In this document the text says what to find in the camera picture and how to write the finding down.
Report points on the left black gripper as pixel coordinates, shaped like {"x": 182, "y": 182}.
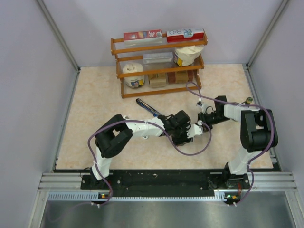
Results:
{"x": 181, "y": 141}

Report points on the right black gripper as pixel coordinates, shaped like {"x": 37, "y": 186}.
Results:
{"x": 202, "y": 116}

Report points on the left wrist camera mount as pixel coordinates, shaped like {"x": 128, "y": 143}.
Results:
{"x": 195, "y": 130}

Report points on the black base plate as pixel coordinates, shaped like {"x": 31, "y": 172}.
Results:
{"x": 167, "y": 183}

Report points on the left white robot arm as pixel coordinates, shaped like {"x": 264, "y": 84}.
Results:
{"x": 111, "y": 141}

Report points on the blue black stapler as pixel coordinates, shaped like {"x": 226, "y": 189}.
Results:
{"x": 147, "y": 107}

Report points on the red white toothpaste box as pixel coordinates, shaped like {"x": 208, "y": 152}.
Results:
{"x": 185, "y": 34}

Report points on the green glass bottle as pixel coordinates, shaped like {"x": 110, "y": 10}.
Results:
{"x": 248, "y": 101}

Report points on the tan cardboard box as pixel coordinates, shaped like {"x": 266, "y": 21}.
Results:
{"x": 157, "y": 80}

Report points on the clear plastic box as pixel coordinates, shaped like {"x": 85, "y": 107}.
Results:
{"x": 157, "y": 60}

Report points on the red foil wrap box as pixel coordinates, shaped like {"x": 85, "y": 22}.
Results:
{"x": 143, "y": 37}

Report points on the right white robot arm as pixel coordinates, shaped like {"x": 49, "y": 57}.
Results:
{"x": 257, "y": 133}

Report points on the white slotted cable duct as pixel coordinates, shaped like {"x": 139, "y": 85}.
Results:
{"x": 95, "y": 196}

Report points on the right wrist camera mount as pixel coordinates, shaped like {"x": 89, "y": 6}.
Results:
{"x": 200, "y": 104}

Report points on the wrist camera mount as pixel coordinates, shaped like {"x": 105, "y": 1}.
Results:
{"x": 200, "y": 104}
{"x": 195, "y": 130}

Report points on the brown brick-pattern box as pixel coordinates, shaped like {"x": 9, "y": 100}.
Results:
{"x": 180, "y": 77}

